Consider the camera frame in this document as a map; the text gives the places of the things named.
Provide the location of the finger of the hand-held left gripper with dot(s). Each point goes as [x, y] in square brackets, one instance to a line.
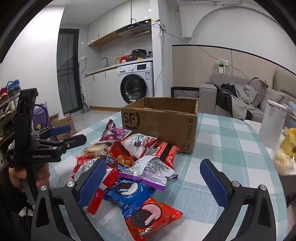
[60, 130]
[71, 140]

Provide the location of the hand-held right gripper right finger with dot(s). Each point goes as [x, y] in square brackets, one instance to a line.
[214, 183]

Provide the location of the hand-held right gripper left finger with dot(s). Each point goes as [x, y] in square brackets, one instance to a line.
[92, 183]

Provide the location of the red and white packet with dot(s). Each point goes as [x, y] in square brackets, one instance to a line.
[111, 178]

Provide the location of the clear wafer biscuit packet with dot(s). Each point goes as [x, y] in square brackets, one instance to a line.
[97, 148]

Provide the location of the blue cookie packet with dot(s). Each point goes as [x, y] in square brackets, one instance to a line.
[124, 193]

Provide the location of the red crisp bag blue label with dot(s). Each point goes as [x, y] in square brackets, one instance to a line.
[119, 157]

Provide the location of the purple snack bag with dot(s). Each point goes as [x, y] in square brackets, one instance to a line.
[115, 134]

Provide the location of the red snack bar packet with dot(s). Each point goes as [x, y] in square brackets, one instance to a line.
[173, 155]
[160, 150]

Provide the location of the grey purple-edged snack packet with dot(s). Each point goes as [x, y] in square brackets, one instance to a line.
[150, 171]

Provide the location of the white red-edged noodle snack bag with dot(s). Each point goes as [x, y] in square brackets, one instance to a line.
[138, 146]

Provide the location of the red cookie packet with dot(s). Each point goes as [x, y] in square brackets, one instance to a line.
[148, 219]

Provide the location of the brown cardboard box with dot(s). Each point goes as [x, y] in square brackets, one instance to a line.
[161, 125]

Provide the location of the person's left forearm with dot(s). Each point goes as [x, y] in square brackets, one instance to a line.
[13, 208]

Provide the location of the person's left hand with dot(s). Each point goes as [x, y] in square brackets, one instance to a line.
[16, 177]

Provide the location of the open cardboard box with print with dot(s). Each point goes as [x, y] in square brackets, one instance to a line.
[67, 125]

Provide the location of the shoe rack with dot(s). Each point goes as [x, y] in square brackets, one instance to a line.
[7, 111]

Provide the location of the floor mop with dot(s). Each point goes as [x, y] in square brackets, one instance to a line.
[84, 106]

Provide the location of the teal checked tablecloth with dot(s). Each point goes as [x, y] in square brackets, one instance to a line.
[219, 139]

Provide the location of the blue shoes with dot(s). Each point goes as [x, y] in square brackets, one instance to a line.
[13, 86]

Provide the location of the white kitchen counter cabinet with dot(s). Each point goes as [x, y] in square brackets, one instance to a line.
[101, 90]

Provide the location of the dark glass door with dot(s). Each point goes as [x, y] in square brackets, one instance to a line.
[68, 69]

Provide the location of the clear plastic bag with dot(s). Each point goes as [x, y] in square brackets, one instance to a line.
[283, 162]

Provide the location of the white electric kettle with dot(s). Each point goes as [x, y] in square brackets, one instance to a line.
[272, 125]

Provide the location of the grey sofa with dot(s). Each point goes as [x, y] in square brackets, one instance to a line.
[208, 99]

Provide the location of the metal kitchen faucet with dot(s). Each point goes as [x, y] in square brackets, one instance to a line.
[106, 60]

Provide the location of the white washing machine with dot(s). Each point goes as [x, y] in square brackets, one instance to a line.
[136, 85]

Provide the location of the yellow plastic bag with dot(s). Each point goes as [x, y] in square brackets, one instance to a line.
[289, 143]

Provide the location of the pile of clothes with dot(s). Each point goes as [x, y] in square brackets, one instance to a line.
[235, 99]

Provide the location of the yellow bottle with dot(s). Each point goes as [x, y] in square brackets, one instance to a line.
[118, 60]

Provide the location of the red box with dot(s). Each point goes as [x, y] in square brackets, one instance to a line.
[125, 58]

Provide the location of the black pressure cooker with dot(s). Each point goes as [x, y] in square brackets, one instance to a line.
[138, 55]

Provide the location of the white upper kitchen cabinets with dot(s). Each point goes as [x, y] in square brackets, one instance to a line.
[104, 23]

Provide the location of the black range hood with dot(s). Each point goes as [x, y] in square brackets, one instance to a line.
[136, 29]

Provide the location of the white router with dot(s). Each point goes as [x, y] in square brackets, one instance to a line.
[159, 24]

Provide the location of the white wall control panel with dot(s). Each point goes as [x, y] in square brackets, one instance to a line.
[222, 67]

